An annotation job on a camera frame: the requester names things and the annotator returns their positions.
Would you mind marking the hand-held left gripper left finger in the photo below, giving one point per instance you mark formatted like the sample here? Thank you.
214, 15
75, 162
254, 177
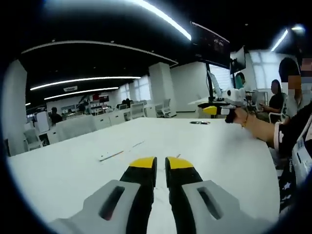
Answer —
114, 202

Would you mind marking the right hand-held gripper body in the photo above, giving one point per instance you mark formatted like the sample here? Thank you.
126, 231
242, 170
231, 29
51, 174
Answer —
235, 96

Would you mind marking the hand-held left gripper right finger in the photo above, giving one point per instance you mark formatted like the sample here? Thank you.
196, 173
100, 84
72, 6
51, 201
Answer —
209, 204

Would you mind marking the white socket holder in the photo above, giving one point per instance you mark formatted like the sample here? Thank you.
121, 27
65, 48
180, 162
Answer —
111, 156

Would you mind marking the person's right hand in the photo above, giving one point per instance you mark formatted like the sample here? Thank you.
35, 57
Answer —
240, 118

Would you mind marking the white monitor desk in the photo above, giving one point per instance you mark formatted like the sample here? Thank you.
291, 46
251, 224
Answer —
207, 100

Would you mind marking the black marker pen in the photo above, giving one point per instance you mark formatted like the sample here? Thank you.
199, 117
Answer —
200, 122

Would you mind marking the black monitor stand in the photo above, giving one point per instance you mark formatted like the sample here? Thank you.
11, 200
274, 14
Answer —
209, 83

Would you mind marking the small dark monitor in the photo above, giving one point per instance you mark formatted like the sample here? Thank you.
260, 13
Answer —
238, 61

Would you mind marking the white mesh office chair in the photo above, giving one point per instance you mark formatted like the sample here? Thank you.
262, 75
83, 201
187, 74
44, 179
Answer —
163, 107
137, 109
33, 141
282, 109

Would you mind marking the large dark monitor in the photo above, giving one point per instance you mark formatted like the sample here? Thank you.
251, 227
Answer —
209, 46

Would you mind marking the row of white desks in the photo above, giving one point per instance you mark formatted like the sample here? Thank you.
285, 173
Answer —
85, 124

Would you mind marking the wide bright ceiling light strip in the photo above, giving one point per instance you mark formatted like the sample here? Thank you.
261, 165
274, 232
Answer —
170, 20

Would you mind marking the white chest device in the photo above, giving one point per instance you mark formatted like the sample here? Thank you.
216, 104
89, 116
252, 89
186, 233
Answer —
302, 161

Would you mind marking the white appliance cabinet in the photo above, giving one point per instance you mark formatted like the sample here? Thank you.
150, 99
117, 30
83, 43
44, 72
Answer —
42, 122

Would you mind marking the short curved ceiling light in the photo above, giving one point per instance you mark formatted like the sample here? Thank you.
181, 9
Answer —
80, 92

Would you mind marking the long curved ceiling light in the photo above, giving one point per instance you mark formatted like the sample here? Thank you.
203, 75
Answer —
85, 80

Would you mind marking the wide white square pillar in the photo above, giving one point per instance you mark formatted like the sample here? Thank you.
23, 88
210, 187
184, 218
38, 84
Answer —
17, 107

